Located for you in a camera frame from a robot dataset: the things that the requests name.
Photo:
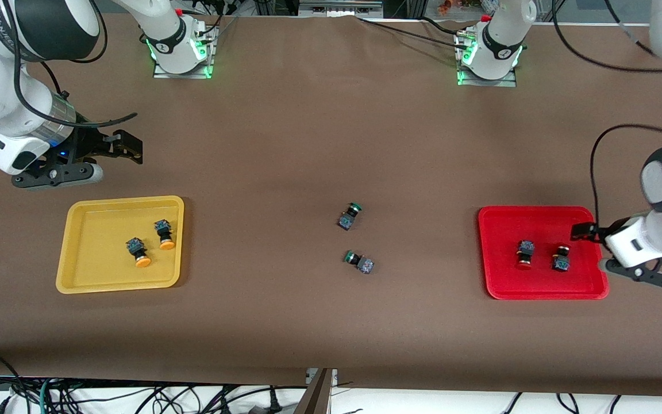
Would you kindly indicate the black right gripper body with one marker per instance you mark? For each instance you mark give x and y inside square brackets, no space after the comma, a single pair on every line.
[88,145]

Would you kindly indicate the red push button switch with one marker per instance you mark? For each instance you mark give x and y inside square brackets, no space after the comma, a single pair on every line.
[526,248]
[561,264]

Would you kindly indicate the yellow push button switch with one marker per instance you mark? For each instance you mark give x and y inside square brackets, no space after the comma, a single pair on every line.
[162,229]
[134,247]

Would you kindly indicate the red plastic tray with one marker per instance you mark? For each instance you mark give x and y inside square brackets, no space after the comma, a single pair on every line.
[503,230]

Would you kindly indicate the yellow plastic tray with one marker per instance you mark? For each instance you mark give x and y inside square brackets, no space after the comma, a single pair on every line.
[95,241]

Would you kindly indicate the aluminium profile beam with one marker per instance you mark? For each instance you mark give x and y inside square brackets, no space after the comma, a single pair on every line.
[339,8]

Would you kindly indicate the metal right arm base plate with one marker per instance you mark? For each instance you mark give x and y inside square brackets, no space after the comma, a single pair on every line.
[161,72]

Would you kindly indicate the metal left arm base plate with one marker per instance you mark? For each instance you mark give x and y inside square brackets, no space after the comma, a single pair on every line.
[503,82]

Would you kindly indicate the green push button switch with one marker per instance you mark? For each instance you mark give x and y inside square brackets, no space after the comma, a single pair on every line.
[365,265]
[346,220]

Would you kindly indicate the small metal bracket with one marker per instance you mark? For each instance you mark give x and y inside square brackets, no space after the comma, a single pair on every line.
[310,375]

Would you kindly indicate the table support post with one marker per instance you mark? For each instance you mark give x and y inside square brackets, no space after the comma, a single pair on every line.
[314,397]

